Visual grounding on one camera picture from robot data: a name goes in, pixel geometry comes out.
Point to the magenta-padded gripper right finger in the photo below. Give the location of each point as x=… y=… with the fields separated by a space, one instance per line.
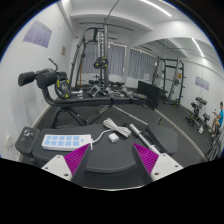
x=164 y=165

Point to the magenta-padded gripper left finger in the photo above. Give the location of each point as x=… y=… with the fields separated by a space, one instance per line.
x=59 y=165

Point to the white power strip blue sockets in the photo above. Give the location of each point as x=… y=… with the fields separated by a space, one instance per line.
x=65 y=141

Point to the black bench pad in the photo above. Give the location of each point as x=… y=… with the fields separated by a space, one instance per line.
x=163 y=136

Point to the silver barbell bar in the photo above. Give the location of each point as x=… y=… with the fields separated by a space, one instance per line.
x=143 y=137

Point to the small black seat pad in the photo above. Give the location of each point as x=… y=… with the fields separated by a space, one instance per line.
x=26 y=146

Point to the silver carabiner clips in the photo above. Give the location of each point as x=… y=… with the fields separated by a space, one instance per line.
x=26 y=134

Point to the black dumbbell stand equipment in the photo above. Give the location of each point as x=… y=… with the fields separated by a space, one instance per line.
x=197 y=111

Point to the black upright panel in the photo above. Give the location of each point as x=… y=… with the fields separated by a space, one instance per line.
x=150 y=93

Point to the person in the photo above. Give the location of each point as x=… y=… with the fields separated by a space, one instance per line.
x=220 y=115

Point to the black weight bench with rollers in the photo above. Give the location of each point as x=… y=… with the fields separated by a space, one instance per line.
x=100 y=100

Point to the black power rack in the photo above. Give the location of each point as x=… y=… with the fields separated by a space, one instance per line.
x=178 y=81

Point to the group of dumbbells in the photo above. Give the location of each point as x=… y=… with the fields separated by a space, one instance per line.
x=116 y=92

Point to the small white paper sign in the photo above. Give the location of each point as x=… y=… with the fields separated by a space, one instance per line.
x=147 y=77

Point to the grey window curtain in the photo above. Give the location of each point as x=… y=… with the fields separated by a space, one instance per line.
x=143 y=64
x=116 y=60

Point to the long ceiling light strip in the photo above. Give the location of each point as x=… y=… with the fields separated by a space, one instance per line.
x=155 y=7
x=198 y=47

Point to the pale purple wall posters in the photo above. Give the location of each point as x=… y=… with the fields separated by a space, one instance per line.
x=202 y=83

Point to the small brown wall sign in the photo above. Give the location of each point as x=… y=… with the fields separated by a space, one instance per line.
x=63 y=51

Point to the purple wall poster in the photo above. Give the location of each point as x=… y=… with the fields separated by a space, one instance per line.
x=37 y=33

